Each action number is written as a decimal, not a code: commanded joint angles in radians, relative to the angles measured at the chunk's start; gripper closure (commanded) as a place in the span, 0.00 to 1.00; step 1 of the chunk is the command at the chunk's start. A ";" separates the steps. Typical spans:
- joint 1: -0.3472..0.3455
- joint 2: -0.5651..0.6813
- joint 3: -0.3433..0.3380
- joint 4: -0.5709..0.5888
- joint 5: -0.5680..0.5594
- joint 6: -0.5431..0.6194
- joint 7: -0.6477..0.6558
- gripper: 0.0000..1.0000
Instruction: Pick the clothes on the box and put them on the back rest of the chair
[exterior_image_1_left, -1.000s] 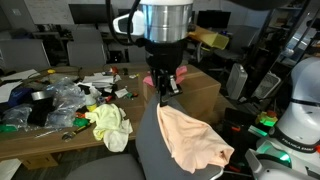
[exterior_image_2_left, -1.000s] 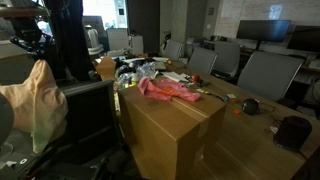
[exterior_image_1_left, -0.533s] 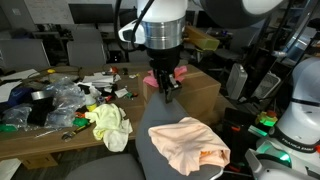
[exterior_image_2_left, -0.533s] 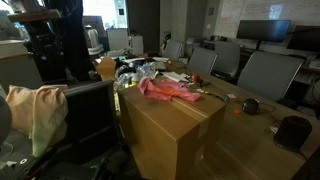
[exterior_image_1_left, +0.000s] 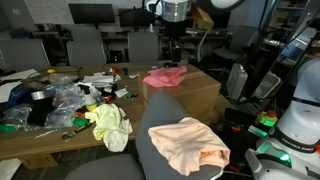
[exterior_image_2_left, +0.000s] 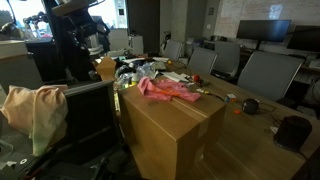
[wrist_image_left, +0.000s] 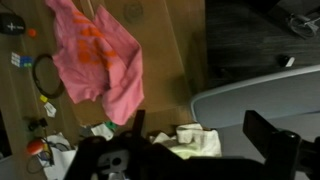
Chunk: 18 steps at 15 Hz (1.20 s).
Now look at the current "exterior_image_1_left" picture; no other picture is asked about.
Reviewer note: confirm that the clear plastic bag pile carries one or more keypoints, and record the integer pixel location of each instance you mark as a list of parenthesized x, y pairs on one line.
[(55, 111)]

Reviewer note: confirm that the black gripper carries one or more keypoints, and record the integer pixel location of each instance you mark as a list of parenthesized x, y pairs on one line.
[(175, 52)]

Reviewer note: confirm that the stack of white papers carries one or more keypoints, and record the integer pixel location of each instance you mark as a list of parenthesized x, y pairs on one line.
[(98, 80)]

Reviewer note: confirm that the grey office chair near robot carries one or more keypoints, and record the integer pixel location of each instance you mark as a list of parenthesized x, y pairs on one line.
[(146, 150)]

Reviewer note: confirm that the white space heater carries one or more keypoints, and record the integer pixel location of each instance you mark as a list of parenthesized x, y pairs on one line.
[(236, 81)]

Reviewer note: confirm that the silver duct tape roll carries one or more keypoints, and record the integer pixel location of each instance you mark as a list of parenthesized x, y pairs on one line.
[(39, 95)]

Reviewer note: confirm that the grey chair across table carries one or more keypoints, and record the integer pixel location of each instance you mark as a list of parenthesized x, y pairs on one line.
[(143, 47), (85, 54)]

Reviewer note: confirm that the grey chair far left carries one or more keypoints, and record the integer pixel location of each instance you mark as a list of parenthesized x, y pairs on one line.
[(23, 54)]

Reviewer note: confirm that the white spray bottle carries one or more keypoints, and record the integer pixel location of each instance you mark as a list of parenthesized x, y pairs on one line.
[(90, 102)]

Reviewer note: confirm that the large cardboard box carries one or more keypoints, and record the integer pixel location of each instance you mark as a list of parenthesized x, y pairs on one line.
[(197, 93)]

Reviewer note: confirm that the peach cloth garment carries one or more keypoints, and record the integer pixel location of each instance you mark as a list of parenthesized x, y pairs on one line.
[(188, 145)]

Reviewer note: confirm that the black computer monitor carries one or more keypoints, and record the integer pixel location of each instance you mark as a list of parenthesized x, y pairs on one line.
[(135, 17), (92, 13)]

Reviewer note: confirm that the yellow and white cloth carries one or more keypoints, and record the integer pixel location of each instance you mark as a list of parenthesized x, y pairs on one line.
[(111, 126)]

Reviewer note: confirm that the pink cloth garment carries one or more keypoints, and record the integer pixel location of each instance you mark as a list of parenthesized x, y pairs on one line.
[(165, 77)]

